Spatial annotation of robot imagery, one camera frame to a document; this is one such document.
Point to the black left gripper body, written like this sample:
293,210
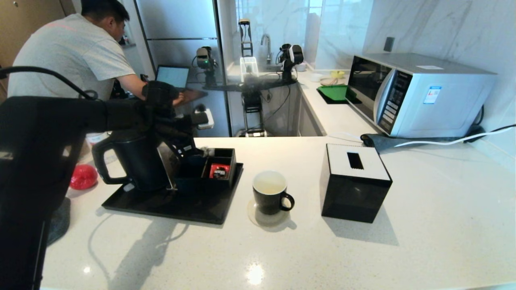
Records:
177,135

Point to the grey tea bag packets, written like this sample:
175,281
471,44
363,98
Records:
209,151

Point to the black electric kettle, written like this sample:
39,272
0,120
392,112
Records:
137,165

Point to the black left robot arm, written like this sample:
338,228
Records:
32,161

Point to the clear acrylic sign stand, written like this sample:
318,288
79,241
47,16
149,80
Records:
167,171

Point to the brown wooden desk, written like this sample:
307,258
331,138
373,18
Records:
193,96

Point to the red coffee sachet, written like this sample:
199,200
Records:
219,170

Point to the black laptop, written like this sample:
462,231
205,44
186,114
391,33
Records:
173,75

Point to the black compartment organizer box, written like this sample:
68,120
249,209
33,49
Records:
223,183

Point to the black serving tray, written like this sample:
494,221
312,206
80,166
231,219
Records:
181,209

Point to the clear plastic rack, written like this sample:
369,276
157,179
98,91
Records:
249,68

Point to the red foil ball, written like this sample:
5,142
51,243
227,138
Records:
83,177

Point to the black mug white inside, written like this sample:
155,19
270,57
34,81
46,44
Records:
268,203

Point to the silver refrigerator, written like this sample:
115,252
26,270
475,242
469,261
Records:
177,20

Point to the round white coaster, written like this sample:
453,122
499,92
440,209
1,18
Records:
262,221

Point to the chrome kitchen faucet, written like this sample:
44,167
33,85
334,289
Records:
267,44

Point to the person in grey t-shirt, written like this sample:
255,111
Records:
68,52

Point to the dark grey fuzzy towel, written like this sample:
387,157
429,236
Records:
60,221

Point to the white bowl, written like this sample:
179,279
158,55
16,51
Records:
316,78

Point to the beige plate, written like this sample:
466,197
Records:
327,82

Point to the green tray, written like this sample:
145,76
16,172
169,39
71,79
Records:
336,93

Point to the yellow bowl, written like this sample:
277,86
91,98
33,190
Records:
338,75

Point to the black tissue box white lid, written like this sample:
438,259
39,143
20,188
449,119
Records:
350,193

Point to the dark grey folded cloth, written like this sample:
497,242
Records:
379,143

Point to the silver microwave oven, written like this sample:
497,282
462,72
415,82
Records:
443,100

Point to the white framed wrist camera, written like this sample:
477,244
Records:
203,119

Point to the grey camera head green light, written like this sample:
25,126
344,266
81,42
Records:
205,60

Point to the black upright frame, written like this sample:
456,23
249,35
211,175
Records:
246,44

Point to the black wall outlet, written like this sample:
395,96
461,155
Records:
388,45

